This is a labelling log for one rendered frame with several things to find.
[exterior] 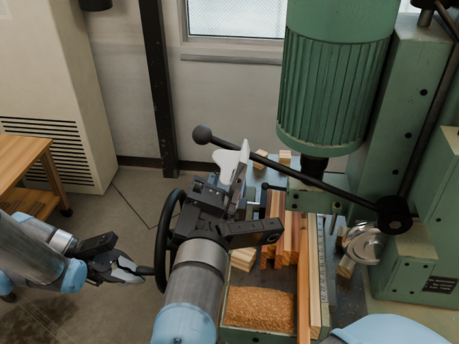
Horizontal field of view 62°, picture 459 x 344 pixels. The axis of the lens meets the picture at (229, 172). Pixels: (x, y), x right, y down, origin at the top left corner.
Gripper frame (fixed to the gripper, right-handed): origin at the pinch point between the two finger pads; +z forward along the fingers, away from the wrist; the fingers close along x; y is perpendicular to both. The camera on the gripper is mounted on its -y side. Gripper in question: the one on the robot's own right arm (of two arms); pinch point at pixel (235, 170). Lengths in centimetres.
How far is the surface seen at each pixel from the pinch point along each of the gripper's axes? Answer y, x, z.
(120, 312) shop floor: 15, 131, 30
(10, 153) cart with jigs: 91, 102, 75
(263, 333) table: -16.7, 23.8, -16.3
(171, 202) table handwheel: 9.3, 27.5, 12.1
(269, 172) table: -14.9, 25.1, 34.1
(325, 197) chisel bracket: -22.0, 6.0, 8.7
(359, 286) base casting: -41.8, 25.8, 4.4
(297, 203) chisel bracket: -17.4, 10.5, 8.7
